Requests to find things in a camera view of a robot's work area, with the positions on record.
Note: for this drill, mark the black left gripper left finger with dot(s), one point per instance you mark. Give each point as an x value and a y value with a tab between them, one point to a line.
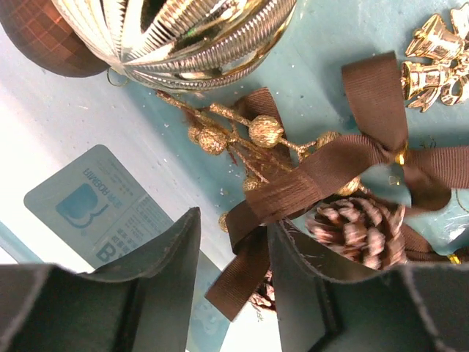
139	302

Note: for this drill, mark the teal plastic tray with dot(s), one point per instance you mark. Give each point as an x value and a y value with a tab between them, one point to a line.
47	121

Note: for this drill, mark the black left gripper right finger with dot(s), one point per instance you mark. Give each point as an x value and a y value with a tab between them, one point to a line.
326	302

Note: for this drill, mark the silver ribbed bauble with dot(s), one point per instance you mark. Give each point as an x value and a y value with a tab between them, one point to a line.
180	46

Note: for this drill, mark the gold glitter berry sprig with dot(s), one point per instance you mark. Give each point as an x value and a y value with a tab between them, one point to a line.
252	138

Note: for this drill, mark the brown ribbon bow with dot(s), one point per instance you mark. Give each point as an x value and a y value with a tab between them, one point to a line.
374	93

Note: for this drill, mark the snowy pine cone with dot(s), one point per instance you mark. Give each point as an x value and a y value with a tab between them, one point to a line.
361	229
263	298

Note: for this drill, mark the gold bells ornament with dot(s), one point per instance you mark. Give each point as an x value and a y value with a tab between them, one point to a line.
444	74

